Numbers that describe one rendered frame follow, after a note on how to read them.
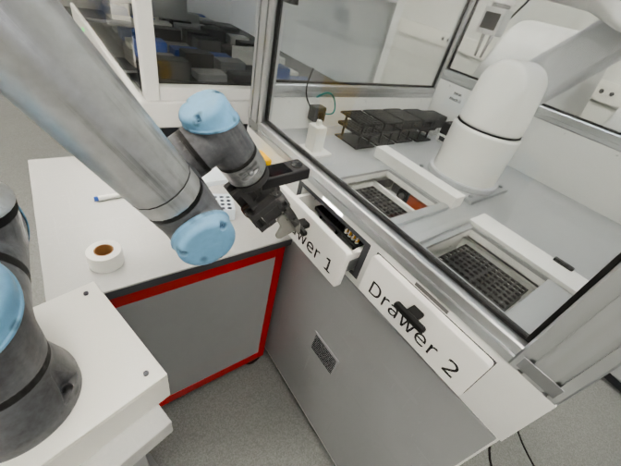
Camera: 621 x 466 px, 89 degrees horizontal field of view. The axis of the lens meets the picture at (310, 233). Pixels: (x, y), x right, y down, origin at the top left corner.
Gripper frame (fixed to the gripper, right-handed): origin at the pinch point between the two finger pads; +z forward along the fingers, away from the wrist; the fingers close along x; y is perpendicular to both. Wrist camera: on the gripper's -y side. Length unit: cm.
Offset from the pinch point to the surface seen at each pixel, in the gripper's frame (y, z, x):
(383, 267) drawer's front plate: -8.0, 4.7, 20.6
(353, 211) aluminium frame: -12.2, 2.3, 6.4
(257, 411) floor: 54, 74, 5
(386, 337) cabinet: 0.2, 19.6, 28.3
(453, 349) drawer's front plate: -6.4, 6.9, 40.3
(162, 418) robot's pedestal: 38.6, -8.0, 20.5
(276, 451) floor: 54, 74, 21
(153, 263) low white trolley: 32.0, -3.4, -14.4
